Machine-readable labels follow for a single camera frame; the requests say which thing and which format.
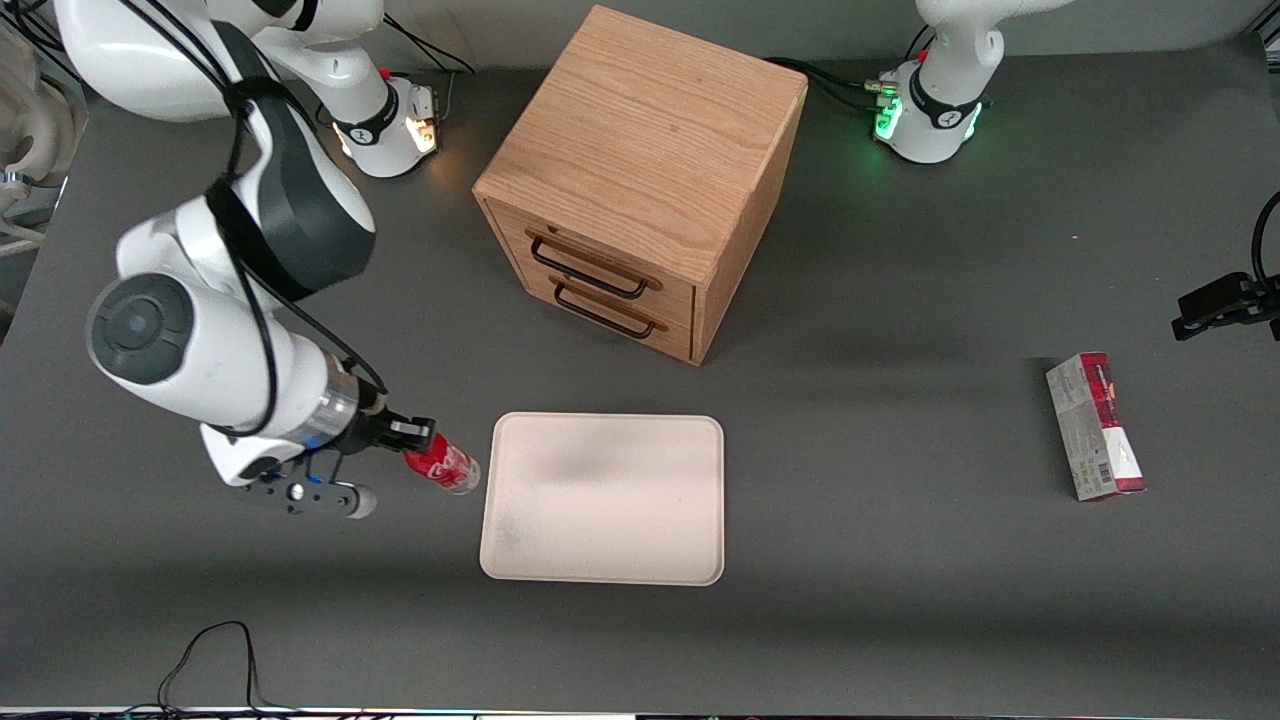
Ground black arm base cables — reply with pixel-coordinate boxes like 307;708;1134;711
380;14;479;123
768;24;936;113

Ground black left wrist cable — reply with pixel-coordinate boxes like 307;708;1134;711
1250;190;1280;293

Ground wooden two-drawer cabinet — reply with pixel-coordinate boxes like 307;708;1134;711
473;5;809;366

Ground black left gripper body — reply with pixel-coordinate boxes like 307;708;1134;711
1244;276;1280;342

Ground thin black looped table cable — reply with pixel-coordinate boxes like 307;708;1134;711
0;620;301;717

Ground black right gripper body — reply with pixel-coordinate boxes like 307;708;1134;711
345;405;406;457

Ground beige rectangular tray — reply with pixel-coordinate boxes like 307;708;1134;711
479;412;725;587

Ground black right arm base cables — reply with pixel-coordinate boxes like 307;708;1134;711
380;14;479;123

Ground beige background equipment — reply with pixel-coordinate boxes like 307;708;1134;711
0;20;91;256

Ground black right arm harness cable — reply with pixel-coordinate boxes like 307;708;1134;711
120;0;391;441

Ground black left arm base cables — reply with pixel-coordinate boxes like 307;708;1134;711
768;24;936;113

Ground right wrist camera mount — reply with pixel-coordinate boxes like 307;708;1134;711
200;424;380;520

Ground short black drawer handle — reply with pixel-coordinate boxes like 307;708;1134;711
549;279;668;340

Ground wide wooden drawer front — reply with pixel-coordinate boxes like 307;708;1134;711
485;200;699;323

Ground long black drawer handle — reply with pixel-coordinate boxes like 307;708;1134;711
526;231;663;300

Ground red coke bottle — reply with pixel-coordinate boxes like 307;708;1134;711
403;432;482;496

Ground narrow wooden drawer front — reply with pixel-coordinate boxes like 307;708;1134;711
520;268;697;363

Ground grey and red carton box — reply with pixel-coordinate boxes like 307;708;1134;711
1045;351;1148;502

